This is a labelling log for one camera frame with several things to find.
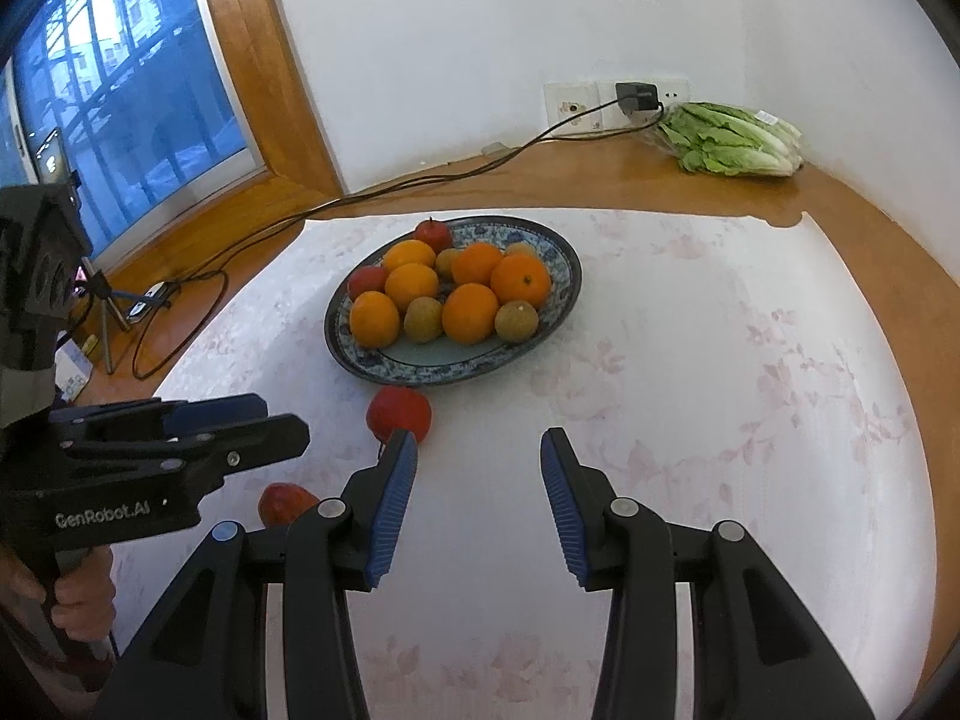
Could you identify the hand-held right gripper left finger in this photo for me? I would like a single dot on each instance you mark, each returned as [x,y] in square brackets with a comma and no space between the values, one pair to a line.
[390,510]

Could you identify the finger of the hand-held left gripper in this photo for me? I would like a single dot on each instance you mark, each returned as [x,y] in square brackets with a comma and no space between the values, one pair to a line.
[270,439]
[225,411]

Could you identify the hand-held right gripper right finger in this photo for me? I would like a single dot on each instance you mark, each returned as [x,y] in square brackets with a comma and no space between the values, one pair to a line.
[566,510]

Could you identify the red apple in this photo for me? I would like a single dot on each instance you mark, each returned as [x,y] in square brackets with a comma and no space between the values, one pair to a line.
[366,281]
[401,412]
[285,502]
[433,234]

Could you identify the blue floral ceramic plate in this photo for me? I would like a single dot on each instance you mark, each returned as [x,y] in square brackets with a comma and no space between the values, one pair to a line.
[450,364]

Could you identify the small deep orange tangerine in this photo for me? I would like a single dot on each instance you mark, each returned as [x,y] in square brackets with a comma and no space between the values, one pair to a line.
[520,280]
[409,255]
[476,262]

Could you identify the person's left forearm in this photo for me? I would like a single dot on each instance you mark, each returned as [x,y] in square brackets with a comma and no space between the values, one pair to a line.
[52,671]

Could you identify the person's left hand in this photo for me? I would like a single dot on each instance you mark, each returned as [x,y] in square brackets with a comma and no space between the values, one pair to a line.
[82,600]

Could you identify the small white box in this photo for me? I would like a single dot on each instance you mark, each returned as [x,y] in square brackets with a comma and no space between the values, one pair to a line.
[75,382]

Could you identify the small white device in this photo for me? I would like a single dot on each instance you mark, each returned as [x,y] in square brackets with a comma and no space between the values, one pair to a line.
[146,307]

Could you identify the small tripod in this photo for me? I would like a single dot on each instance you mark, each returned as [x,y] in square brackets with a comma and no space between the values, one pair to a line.
[107,330]

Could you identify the white floral tablecloth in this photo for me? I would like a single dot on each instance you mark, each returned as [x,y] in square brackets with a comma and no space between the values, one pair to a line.
[712,390]

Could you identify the glass window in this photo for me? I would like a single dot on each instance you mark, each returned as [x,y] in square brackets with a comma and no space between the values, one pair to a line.
[135,75]

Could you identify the bagged green lettuce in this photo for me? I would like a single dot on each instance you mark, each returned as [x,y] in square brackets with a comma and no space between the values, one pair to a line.
[727,139]

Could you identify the black power adapter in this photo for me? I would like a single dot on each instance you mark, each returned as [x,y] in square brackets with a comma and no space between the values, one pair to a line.
[636,95]

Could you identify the wooden window frame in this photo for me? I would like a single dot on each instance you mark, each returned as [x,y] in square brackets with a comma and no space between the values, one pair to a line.
[277,90]

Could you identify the white wall socket round port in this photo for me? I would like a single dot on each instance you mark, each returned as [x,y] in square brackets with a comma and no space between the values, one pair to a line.
[570,109]

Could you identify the white wall power socket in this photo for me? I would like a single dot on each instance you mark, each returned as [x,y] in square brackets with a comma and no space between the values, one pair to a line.
[675,94]

